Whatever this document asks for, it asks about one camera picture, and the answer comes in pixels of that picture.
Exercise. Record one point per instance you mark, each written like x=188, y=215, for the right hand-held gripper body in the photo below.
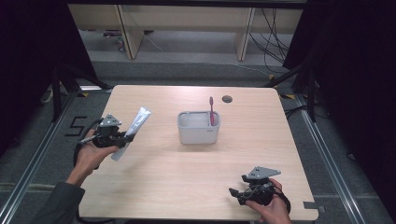
x=261, y=189

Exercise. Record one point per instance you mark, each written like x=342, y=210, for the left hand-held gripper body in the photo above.
x=107, y=137

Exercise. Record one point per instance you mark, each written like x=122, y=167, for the white toothpaste tube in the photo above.
x=137, y=126

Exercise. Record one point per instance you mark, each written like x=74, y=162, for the grey toothbrush holder box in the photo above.
x=196, y=133

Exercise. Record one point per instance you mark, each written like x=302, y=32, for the pink toothbrush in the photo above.
x=212, y=112

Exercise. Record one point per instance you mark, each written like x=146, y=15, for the person's left hand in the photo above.
x=90, y=155

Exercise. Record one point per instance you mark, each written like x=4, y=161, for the person's right hand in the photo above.
x=275, y=213

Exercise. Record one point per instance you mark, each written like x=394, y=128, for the grey tape patch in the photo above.
x=315, y=207

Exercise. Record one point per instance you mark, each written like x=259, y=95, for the black metal stand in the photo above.
x=56, y=93
x=311, y=93

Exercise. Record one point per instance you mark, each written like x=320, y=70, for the small red dark clutter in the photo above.
x=120, y=42

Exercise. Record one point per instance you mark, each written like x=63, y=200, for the yellow black floor tape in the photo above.
x=288, y=96

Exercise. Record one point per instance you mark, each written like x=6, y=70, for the black curtain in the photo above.
x=358, y=77
x=31, y=62

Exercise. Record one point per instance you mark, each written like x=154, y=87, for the pale wooden desk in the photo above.
x=186, y=18

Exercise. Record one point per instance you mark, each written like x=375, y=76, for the aluminium floor rail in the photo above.
x=34, y=158
x=327, y=155

